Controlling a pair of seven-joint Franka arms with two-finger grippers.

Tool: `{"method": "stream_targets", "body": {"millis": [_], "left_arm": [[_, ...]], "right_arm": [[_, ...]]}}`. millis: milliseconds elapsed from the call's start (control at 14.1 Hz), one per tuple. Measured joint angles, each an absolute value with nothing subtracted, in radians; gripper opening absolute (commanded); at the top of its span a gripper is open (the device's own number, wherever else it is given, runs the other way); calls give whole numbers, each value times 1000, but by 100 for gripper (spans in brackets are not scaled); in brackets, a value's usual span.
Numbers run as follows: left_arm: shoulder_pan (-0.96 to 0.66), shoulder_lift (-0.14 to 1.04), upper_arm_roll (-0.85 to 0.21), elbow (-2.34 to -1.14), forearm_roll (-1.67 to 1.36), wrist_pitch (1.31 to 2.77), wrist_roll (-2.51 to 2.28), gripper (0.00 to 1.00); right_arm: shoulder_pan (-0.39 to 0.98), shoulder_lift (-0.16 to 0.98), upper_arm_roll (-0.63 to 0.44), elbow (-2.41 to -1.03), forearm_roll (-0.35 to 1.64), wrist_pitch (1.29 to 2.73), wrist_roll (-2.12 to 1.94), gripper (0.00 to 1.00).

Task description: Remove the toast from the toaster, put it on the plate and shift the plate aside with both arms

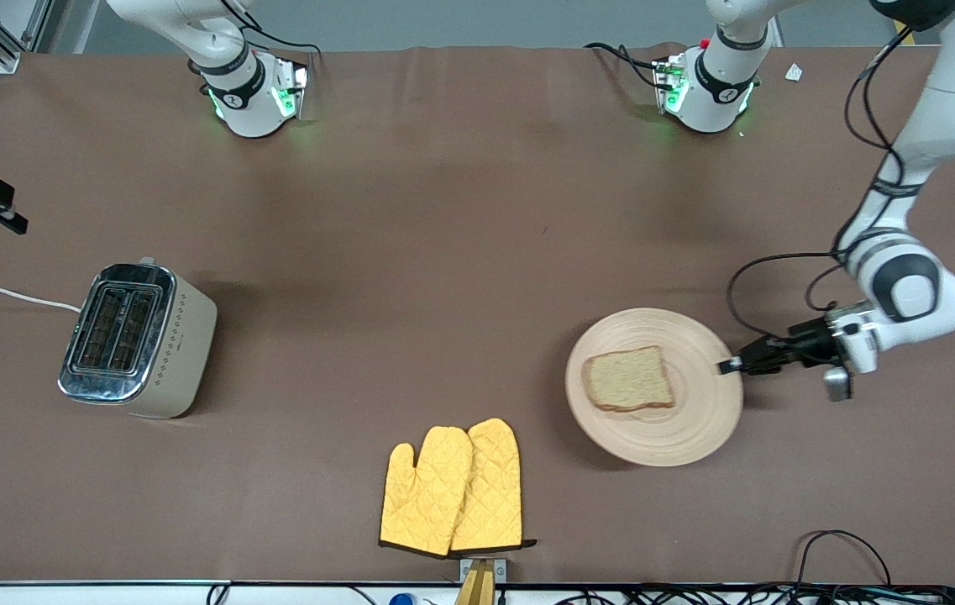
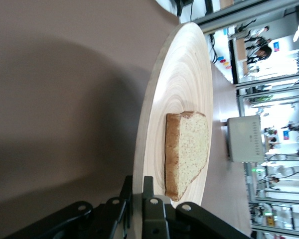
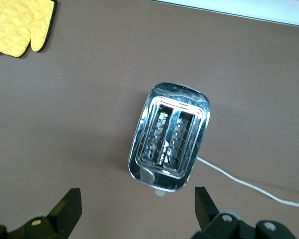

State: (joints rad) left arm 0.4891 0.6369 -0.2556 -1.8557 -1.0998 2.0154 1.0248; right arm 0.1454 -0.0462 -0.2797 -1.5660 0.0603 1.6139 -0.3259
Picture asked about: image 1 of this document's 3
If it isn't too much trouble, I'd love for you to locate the round wooden plate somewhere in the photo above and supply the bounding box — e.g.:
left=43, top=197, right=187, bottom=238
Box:
left=564, top=308, right=745, bottom=468

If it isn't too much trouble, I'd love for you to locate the brown toast slice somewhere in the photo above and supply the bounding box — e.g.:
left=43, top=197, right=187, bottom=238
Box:
left=581, top=345, right=677, bottom=413

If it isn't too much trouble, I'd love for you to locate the left arm base connector plate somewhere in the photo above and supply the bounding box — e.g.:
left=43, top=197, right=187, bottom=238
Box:
left=652, top=54, right=690, bottom=116

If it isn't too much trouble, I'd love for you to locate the right arm base connector plate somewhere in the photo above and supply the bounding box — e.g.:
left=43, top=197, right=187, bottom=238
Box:
left=270, top=57, right=311, bottom=120

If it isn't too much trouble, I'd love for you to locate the cream and chrome toaster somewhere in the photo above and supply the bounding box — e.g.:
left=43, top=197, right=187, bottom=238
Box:
left=57, top=257, right=218, bottom=420

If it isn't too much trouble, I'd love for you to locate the yellow quilted oven mitt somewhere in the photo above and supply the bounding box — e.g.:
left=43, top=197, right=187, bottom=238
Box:
left=450, top=418, right=538, bottom=554

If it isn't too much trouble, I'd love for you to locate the yellow oven mitt showing thumb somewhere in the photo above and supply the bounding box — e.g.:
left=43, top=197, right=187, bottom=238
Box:
left=379, top=426, right=475, bottom=558

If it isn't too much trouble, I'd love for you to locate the white toaster power cord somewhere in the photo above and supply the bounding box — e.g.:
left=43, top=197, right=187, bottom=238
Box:
left=0, top=282, right=81, bottom=314

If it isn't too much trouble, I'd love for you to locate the black looped table cable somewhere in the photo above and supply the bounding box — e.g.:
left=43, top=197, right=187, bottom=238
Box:
left=795, top=529, right=894, bottom=589

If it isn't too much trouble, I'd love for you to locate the black cable bundle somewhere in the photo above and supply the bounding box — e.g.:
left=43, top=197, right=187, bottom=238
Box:
left=557, top=583, right=955, bottom=605

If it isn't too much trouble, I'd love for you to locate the black right base cable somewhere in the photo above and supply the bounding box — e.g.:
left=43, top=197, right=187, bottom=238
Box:
left=217, top=0, right=323, bottom=58

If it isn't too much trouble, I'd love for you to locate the black base cable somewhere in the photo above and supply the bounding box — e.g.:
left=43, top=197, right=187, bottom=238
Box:
left=583, top=41, right=673, bottom=90
left=217, top=0, right=323, bottom=58

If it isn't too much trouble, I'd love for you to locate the black left base cable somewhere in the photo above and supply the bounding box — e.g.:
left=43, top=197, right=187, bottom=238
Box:
left=583, top=41, right=673, bottom=90

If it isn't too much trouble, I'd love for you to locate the wooden block on metal bracket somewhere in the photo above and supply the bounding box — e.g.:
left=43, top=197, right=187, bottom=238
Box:
left=454, top=557, right=508, bottom=605

